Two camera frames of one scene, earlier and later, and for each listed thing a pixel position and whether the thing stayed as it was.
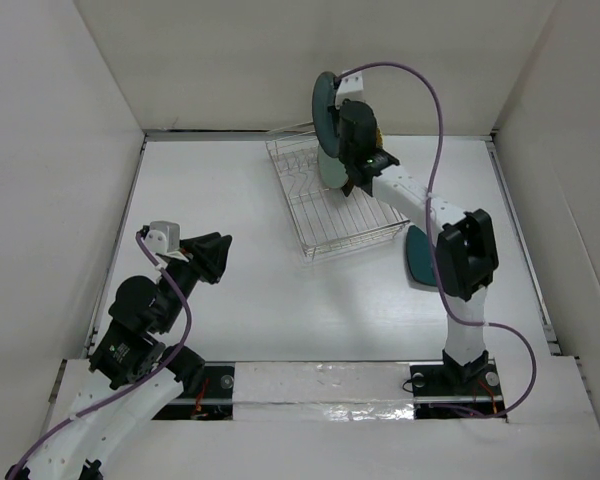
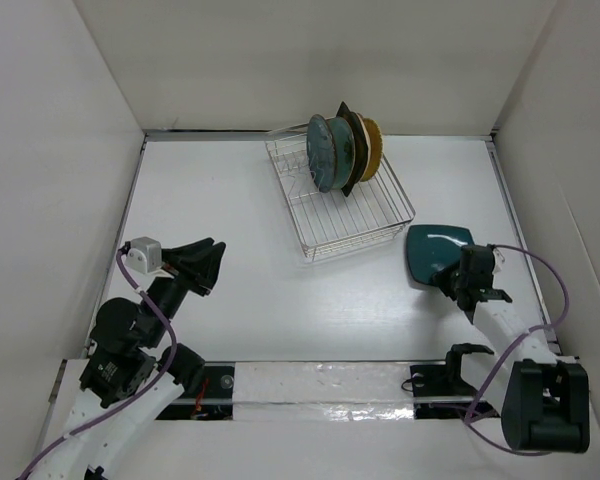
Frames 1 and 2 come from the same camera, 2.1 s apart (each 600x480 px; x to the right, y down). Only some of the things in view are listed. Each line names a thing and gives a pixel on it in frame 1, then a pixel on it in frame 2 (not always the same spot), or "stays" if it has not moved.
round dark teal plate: x=325 y=121 -> x=321 y=152
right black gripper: x=340 y=111 -> x=441 y=279
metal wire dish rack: x=323 y=219 stays
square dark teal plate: x=419 y=257 stays
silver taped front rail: x=326 y=392 stays
